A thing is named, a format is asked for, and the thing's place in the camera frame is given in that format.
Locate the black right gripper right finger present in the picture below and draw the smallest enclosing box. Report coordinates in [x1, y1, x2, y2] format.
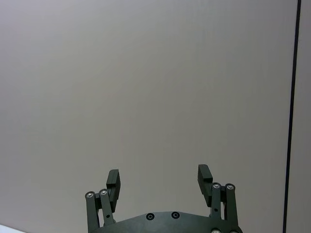
[197, 164, 241, 228]

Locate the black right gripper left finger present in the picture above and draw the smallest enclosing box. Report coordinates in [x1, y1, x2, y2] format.
[85, 169, 121, 233]

